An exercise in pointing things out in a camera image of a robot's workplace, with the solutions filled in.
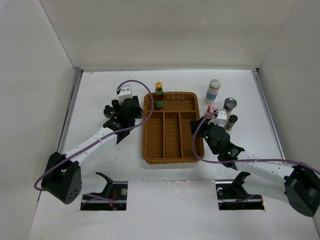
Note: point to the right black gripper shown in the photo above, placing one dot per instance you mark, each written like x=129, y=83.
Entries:
x=204, y=125

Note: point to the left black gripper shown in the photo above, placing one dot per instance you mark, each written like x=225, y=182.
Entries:
x=117, y=106

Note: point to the white salt grinder black top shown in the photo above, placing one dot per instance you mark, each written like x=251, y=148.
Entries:
x=108, y=111

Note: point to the red sauce bottle yellow cap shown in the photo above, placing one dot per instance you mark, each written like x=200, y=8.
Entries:
x=159, y=95

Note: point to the tall blue label spice jar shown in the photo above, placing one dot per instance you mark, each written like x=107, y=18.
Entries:
x=212, y=91

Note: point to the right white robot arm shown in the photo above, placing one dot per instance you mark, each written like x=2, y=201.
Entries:
x=292, y=182

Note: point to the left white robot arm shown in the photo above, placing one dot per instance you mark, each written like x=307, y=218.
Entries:
x=64, y=179

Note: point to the pink lid spice jar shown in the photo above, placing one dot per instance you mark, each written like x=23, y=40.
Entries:
x=211, y=109

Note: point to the brown wicker divided basket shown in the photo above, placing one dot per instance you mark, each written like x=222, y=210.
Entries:
x=167, y=137

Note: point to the small dark spice jar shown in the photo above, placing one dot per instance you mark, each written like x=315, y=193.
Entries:
x=230, y=122

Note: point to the silver top pepper grinder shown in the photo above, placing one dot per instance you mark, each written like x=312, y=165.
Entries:
x=229, y=104

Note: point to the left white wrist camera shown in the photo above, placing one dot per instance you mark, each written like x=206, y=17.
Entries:
x=124, y=92

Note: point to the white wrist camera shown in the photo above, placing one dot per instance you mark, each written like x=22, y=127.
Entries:
x=124, y=92
x=220, y=117

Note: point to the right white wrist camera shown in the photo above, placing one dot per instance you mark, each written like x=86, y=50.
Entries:
x=220, y=117

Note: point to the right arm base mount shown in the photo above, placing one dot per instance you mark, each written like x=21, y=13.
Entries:
x=231, y=195

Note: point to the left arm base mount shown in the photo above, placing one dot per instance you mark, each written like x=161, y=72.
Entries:
x=101, y=193

